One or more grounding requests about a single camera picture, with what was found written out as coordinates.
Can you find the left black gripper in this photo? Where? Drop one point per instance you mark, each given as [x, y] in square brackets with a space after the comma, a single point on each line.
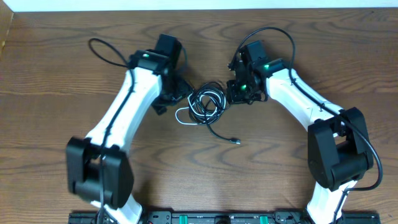
[186, 89]

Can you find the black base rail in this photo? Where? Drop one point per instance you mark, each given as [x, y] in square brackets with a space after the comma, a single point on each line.
[289, 217]

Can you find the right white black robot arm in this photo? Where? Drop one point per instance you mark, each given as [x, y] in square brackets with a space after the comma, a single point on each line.
[339, 150]

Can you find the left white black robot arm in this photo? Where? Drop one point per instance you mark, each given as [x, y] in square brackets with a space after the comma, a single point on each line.
[98, 165]

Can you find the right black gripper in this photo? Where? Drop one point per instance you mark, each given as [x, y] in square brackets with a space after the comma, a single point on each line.
[233, 95]

